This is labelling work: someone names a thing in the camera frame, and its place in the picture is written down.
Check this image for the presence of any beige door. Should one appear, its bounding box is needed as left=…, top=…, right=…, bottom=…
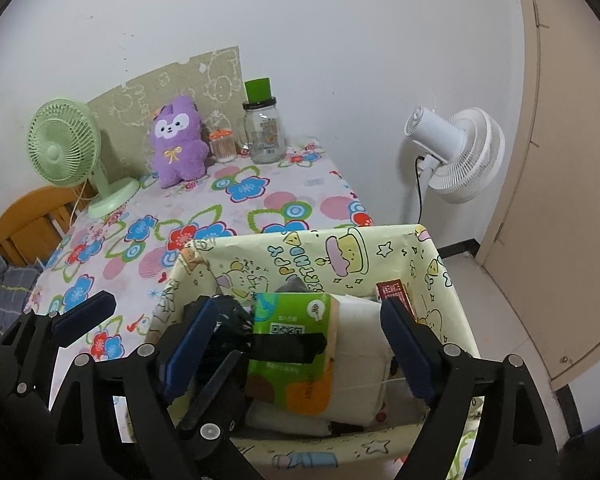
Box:
left=475, top=0, right=600, bottom=391

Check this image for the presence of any grey sock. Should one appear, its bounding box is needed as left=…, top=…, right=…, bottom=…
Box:
left=275, top=279, right=317, bottom=295

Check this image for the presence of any green tissue pack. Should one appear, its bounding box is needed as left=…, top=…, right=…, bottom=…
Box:
left=245, top=292, right=341, bottom=413

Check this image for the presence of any black fan cable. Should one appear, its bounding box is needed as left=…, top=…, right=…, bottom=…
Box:
left=415, top=156, right=427, bottom=226

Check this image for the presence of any yellow cartoon print box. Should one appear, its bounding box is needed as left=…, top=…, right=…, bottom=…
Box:
left=147, top=224, right=486, bottom=480

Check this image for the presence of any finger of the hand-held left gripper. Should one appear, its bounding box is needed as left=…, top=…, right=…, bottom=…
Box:
left=176, top=350, right=253, bottom=448
left=0, top=291, right=117, bottom=480

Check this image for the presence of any glass jar with green lid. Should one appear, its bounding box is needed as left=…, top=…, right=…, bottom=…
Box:
left=235, top=78, right=286, bottom=165

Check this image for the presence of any green desk fan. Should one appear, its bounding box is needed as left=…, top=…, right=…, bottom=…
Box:
left=27, top=99, right=141, bottom=219

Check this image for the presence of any cotton swab jar orange lid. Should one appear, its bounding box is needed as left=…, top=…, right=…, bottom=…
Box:
left=209, top=130, right=238, bottom=163

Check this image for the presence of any purple plush toy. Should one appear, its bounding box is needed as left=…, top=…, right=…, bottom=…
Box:
left=147, top=95, right=208, bottom=189

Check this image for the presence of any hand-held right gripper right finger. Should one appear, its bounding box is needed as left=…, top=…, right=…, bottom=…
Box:
left=380, top=298, right=561, bottom=480

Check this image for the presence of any grey plaid bedding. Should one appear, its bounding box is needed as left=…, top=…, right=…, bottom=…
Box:
left=0, top=255, right=43, bottom=341

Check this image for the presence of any floral tablecloth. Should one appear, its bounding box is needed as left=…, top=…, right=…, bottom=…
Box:
left=27, top=140, right=376, bottom=366

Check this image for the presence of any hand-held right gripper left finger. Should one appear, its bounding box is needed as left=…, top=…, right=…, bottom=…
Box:
left=50, top=297, right=261, bottom=480

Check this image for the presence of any white standing fan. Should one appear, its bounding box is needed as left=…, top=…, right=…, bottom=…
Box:
left=404, top=106, right=506, bottom=226

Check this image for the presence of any beige patterned cardboard sheet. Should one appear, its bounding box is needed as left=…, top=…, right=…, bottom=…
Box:
left=87, top=46, right=245, bottom=181

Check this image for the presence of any small red yellow box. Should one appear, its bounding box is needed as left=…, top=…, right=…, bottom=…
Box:
left=376, top=279, right=413, bottom=321

